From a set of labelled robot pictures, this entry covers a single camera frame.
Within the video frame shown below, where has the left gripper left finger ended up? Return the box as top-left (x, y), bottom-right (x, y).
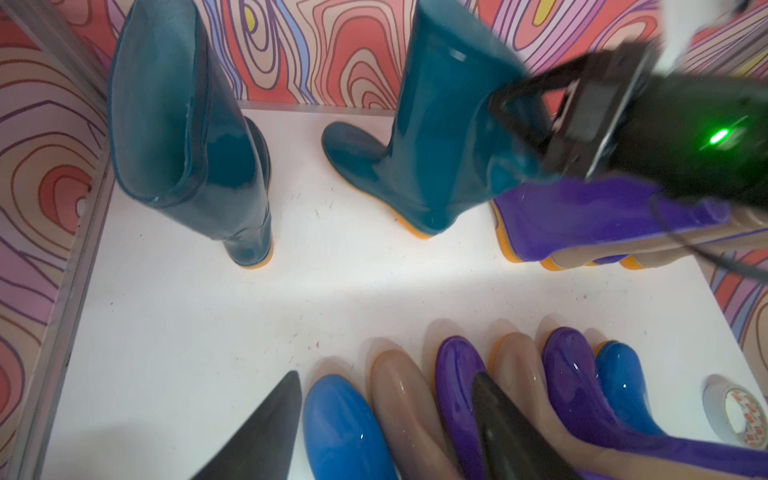
top-left (194, 370), bottom-right (302, 480)

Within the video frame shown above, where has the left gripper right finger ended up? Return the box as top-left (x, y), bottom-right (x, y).
top-left (472, 372), bottom-right (580, 479)

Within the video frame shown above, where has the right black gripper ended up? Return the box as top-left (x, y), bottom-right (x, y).
top-left (542, 42), bottom-right (767, 207)

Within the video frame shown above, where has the dark purple boot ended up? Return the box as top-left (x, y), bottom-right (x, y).
top-left (492, 178), bottom-right (730, 262)

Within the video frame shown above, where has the teal boot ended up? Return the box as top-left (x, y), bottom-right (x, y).
top-left (322, 1), bottom-right (554, 236)
top-left (108, 1), bottom-right (273, 268)

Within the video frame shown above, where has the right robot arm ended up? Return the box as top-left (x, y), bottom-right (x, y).
top-left (541, 1), bottom-right (767, 209)

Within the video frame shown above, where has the blue boot front left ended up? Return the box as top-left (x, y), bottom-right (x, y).
top-left (303, 375), bottom-right (398, 479)

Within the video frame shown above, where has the blue boot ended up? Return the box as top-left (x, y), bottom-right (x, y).
top-left (303, 375), bottom-right (398, 479)
top-left (596, 341), bottom-right (665, 435)

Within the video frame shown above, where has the beige boot front right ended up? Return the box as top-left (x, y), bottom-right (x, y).
top-left (491, 332), bottom-right (661, 479)

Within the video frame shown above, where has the beige boot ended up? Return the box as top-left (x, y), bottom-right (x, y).
top-left (370, 350), bottom-right (462, 479)
top-left (491, 332), bottom-right (661, 479)
top-left (541, 207), bottom-right (767, 271)

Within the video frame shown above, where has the beige boot front left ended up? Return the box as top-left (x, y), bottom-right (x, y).
top-left (370, 350), bottom-right (462, 479)

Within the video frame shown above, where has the purple boot front right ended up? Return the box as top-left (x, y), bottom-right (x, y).
top-left (542, 327), bottom-right (767, 478)

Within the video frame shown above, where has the purple boot front left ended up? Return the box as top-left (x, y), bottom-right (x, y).
top-left (434, 336), bottom-right (486, 479)

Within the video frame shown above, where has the blue boot front right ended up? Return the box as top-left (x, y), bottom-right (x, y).
top-left (596, 341), bottom-right (665, 435)

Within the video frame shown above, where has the beige boot back left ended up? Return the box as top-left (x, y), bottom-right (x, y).
top-left (541, 207), bottom-right (767, 271)

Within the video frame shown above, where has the tape roll on table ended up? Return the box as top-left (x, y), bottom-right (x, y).
top-left (702, 376), bottom-right (767, 450)

